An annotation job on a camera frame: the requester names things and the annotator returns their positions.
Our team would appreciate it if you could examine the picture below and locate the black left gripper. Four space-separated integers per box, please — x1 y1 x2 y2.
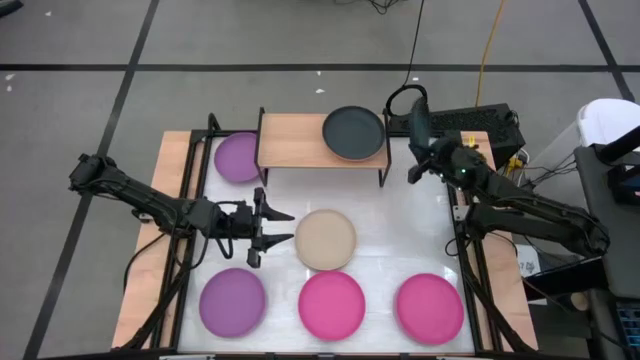
214 187 296 269

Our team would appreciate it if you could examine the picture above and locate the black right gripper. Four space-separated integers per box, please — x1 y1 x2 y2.
407 132 454 186

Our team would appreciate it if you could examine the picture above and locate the dark grey plate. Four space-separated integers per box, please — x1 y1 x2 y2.
410 96 432 151
321 105 387 162

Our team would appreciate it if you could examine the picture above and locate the beige plate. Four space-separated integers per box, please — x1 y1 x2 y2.
293 208 358 272

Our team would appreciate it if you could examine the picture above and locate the purple plate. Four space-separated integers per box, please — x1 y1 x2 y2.
198 267 268 339
213 131 262 185

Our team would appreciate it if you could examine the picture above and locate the pink plate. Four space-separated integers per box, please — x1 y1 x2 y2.
394 272 466 346
297 270 367 343

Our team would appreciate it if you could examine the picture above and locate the white glossy table mat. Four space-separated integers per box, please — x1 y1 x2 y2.
177 134 476 354

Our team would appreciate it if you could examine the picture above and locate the white paper label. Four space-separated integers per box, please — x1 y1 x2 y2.
516 243 542 277

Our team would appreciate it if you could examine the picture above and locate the white round bin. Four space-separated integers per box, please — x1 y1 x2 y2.
577 98 640 150

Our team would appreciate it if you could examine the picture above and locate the black flat panel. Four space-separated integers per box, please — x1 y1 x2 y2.
522 256 609 302

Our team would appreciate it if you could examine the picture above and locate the dark grey desk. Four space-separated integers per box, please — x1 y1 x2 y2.
573 142 640 301

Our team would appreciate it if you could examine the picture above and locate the backlit keyboard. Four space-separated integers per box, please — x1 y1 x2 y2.
616 299 640 347

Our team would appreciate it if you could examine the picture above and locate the wooden shelf with black frame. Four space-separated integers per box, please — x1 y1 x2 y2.
254 106 392 189

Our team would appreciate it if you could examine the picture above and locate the yellow cable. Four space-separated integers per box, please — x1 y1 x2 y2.
474 0 509 108

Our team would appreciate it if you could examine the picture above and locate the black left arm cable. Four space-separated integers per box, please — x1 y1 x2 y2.
122 230 236 294

